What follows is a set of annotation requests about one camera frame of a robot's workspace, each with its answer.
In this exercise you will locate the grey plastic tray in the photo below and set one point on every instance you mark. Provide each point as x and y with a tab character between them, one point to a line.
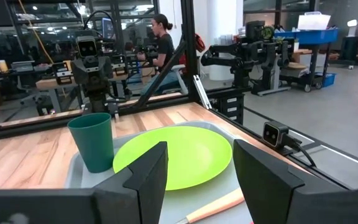
197	199

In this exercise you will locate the white round pillar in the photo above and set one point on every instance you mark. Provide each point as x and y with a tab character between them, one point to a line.
225	25

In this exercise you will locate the black stand with white top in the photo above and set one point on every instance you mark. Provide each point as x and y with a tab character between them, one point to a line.
350	46

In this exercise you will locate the grey chair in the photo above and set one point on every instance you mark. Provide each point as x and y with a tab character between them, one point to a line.
179	77

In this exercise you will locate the small blue floor bin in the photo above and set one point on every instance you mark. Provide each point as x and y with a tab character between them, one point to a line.
328	79

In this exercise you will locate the black drawer unit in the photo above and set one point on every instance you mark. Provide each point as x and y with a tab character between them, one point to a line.
232	107

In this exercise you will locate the blue tabletop bin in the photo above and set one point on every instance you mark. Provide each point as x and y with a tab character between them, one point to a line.
312	36

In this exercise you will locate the wooden background table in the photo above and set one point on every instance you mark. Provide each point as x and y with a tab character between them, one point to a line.
47	83

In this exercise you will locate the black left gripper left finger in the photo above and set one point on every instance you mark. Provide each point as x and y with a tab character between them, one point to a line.
141	193

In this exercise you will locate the table-level camera box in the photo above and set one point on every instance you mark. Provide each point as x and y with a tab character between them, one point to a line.
272	134

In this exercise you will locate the white translucent box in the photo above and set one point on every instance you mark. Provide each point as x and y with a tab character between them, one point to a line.
314	21

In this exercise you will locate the dark green plastic cup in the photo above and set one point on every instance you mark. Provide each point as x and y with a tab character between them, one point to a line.
93	143

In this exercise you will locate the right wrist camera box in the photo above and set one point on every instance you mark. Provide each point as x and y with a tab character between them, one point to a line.
87	47

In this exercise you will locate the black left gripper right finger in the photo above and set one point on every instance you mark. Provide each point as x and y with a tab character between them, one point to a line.
269	186

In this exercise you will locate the person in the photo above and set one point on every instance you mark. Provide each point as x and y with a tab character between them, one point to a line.
166	46

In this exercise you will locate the silver metal bracket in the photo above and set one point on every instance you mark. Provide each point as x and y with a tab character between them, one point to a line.
202	91

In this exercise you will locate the lime green plate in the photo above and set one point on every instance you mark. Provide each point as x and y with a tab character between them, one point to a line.
191	155

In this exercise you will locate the black background robot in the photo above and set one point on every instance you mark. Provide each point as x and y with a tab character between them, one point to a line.
250	56

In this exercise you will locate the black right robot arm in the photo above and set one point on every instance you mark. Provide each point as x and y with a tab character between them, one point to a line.
98	99

